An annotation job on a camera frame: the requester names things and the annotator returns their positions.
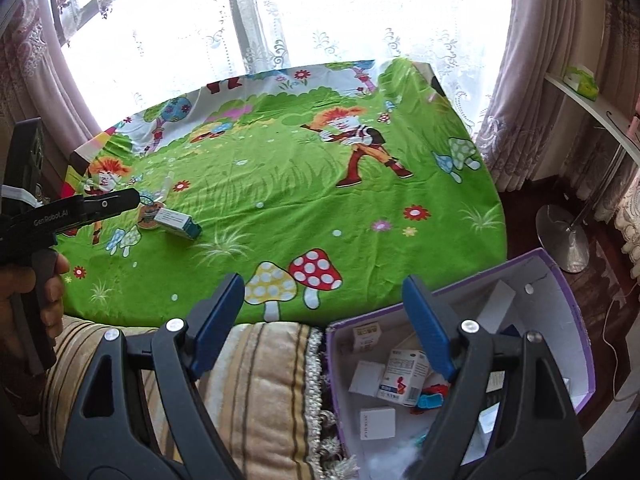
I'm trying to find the white printed medicine box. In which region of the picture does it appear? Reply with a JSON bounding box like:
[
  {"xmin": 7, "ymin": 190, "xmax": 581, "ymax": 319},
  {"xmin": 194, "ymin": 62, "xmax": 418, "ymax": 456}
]
[{"xmin": 376, "ymin": 349, "xmax": 431, "ymax": 407}]

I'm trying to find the white cable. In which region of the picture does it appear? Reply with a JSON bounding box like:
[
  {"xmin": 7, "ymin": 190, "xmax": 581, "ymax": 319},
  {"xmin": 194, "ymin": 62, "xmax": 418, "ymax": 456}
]
[{"xmin": 601, "ymin": 287, "xmax": 640, "ymax": 402}]

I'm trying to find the striped plush cushion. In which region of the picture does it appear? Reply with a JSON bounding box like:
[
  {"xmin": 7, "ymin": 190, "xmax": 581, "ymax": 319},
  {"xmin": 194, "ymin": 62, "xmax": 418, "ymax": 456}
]
[{"xmin": 37, "ymin": 317, "xmax": 361, "ymax": 480}]

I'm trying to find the white box with teal end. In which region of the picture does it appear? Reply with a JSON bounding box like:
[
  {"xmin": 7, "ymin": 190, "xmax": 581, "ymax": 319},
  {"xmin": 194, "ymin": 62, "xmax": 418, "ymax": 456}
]
[{"xmin": 154, "ymin": 208, "xmax": 203, "ymax": 243}]

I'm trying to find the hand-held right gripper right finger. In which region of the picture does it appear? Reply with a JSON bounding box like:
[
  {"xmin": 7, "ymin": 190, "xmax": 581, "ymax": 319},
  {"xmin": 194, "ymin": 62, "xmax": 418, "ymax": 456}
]
[{"xmin": 402, "ymin": 275, "xmax": 586, "ymax": 480}]

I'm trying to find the person's left hand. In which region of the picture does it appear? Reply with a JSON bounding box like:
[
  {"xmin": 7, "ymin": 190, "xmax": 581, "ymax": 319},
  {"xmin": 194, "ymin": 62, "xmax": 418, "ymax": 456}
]
[{"xmin": 0, "ymin": 254, "xmax": 70, "ymax": 361}]

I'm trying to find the white lace curtain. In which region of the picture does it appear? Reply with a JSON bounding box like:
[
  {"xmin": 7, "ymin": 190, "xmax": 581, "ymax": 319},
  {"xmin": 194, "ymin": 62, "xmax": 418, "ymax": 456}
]
[{"xmin": 50, "ymin": 0, "xmax": 506, "ymax": 126}]

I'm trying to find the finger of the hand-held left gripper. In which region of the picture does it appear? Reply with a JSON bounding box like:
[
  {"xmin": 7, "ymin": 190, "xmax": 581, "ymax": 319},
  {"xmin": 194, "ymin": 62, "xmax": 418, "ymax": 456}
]
[{"xmin": 80, "ymin": 189, "xmax": 142, "ymax": 222}]

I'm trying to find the cream patterned lace curtain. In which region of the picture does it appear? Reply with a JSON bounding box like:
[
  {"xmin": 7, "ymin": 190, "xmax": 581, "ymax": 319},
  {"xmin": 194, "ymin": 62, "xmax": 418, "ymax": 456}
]
[{"xmin": 612, "ymin": 160, "xmax": 640, "ymax": 281}]

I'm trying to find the purple cardboard box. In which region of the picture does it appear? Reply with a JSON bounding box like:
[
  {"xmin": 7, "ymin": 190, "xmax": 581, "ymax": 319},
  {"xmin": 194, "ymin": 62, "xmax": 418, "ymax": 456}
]
[{"xmin": 325, "ymin": 247, "xmax": 598, "ymax": 480}]

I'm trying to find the green tissue box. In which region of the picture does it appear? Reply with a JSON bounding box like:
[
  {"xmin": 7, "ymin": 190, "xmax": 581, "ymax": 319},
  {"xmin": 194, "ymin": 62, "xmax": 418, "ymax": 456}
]
[{"xmin": 562, "ymin": 64, "xmax": 600, "ymax": 101}]

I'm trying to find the green cartoon printed sheet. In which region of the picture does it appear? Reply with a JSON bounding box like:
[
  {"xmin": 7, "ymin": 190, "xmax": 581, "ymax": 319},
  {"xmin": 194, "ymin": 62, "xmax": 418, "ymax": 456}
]
[{"xmin": 52, "ymin": 57, "xmax": 506, "ymax": 328}]

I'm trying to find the pink curtain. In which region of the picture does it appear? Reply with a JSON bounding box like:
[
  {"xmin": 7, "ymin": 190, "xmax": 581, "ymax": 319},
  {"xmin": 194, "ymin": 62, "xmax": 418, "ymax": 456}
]
[
  {"xmin": 472, "ymin": 0, "xmax": 640, "ymax": 211},
  {"xmin": 0, "ymin": 0, "xmax": 106, "ymax": 161}
]

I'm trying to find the small white orange-print box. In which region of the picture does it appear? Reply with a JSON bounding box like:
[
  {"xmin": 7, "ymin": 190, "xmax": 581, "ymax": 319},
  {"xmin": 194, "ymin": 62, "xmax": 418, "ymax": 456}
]
[{"xmin": 351, "ymin": 324, "xmax": 383, "ymax": 356}]

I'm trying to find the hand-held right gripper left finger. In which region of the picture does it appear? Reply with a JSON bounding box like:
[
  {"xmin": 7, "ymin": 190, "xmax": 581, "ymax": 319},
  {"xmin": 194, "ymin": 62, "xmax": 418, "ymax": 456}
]
[{"xmin": 62, "ymin": 274, "xmax": 246, "ymax": 480}]

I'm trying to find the round-top card package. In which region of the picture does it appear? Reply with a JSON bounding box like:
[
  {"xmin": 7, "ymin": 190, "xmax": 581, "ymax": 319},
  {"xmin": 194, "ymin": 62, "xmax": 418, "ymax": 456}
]
[{"xmin": 137, "ymin": 172, "xmax": 173, "ymax": 231}]

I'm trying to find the white metal shelf stand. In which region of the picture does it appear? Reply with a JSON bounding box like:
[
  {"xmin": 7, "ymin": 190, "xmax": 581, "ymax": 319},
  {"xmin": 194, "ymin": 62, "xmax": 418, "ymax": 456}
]
[{"xmin": 536, "ymin": 70, "xmax": 640, "ymax": 273}]

